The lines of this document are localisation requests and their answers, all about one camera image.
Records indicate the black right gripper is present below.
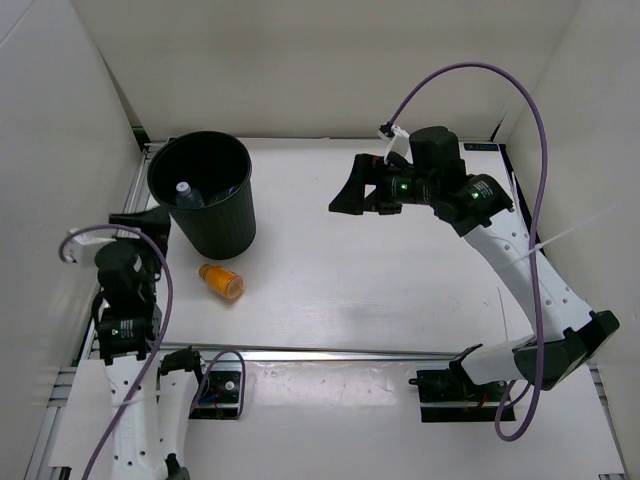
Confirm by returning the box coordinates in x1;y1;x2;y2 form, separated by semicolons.
329;154;438;216

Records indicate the grapefruit label clear bottle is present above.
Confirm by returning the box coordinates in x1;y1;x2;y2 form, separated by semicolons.
175;181;204;209

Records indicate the blue label clear bottle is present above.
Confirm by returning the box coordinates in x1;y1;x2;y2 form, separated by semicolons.
208;185;238;205

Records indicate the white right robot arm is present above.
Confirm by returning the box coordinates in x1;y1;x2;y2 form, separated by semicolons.
329;126;620;400

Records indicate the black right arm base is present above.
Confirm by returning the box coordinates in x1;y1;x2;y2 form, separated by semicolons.
408;370;506;424

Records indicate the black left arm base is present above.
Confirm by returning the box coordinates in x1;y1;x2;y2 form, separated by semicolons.
189;361;246;420

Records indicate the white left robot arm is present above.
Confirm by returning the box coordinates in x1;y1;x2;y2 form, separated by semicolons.
94;207;210;479

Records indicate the black ribbed plastic bin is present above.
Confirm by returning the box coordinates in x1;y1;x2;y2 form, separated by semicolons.
147;131;256;260

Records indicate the small orange juice bottle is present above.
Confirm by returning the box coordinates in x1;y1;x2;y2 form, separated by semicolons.
199;264;244;300

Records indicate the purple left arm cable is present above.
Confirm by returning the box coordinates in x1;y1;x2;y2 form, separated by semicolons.
59;224;246;480

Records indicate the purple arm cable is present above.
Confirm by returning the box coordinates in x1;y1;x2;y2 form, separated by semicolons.
389;61;549;443
59;224;246;480

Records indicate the aluminium table edge rail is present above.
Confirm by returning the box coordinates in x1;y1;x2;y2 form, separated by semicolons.
79;342;471;362

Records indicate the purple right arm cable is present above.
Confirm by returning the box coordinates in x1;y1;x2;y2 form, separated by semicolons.
389;61;549;443

